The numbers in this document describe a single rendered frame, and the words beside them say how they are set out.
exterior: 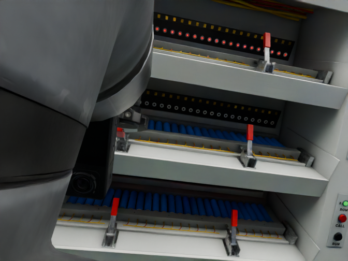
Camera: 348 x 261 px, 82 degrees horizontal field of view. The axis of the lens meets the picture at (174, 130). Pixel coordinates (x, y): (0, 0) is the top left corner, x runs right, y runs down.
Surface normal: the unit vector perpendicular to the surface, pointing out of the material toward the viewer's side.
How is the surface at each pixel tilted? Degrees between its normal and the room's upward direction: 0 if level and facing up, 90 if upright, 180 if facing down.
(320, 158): 90
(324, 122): 90
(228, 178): 106
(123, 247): 16
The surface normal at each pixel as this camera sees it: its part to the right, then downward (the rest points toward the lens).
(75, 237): 0.18, -0.92
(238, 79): 0.05, 0.37
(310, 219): -0.98, -0.14
